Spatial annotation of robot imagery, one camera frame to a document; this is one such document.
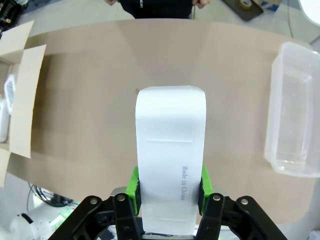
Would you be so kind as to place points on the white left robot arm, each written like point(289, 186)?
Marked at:
point(37, 222)

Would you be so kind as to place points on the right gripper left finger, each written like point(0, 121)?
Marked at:
point(125, 212)

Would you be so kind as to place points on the black equipment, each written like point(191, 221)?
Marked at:
point(8, 12)

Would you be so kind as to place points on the person's left hand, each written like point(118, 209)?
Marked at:
point(202, 3)

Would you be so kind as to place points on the yellow tape roll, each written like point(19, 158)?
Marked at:
point(242, 3)

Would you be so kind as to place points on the person torso black zip jacket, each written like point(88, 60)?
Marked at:
point(155, 7)

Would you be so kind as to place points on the clear plastic container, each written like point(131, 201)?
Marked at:
point(292, 112)

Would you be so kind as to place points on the dark flat case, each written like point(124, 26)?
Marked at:
point(246, 13)

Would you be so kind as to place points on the brown cardboard box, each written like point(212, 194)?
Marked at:
point(27, 100)

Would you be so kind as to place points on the bubble-wrapped clock with dark print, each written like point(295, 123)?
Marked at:
point(10, 92)

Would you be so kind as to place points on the person's right hand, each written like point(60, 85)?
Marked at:
point(110, 2)

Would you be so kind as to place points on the blue box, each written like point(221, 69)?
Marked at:
point(268, 5)

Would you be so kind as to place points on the white side table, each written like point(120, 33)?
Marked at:
point(312, 10)

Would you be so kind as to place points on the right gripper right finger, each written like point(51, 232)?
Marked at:
point(215, 212)

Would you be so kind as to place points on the unwrapped white clock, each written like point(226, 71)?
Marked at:
point(170, 137)

